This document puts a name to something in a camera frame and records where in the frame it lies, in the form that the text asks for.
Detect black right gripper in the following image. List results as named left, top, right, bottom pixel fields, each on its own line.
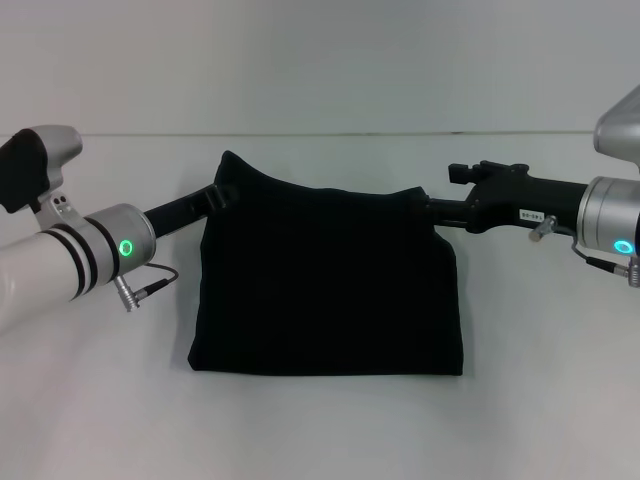
left=421, top=159, right=590, bottom=236

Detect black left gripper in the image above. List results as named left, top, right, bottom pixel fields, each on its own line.
left=141, top=181, right=242, bottom=237

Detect black shirt with FREE print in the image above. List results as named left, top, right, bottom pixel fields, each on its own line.
left=187, top=149, right=467, bottom=380

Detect grey left gripper cable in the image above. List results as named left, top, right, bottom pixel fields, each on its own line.
left=113, top=263, right=181, bottom=314

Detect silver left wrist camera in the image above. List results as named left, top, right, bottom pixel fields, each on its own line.
left=0, top=124, right=84, bottom=227

